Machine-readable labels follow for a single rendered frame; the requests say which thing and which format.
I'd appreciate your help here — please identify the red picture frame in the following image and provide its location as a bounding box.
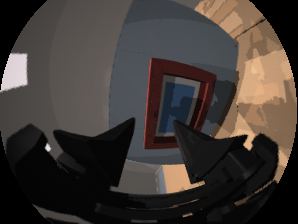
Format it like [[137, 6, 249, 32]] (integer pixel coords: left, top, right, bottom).
[[144, 57, 217, 149]]

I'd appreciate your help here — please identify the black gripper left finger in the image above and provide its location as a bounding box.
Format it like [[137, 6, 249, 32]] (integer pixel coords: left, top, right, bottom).
[[53, 117, 136, 188]]

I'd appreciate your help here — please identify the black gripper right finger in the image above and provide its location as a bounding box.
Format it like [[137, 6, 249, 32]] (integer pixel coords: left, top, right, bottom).
[[172, 120, 247, 185]]

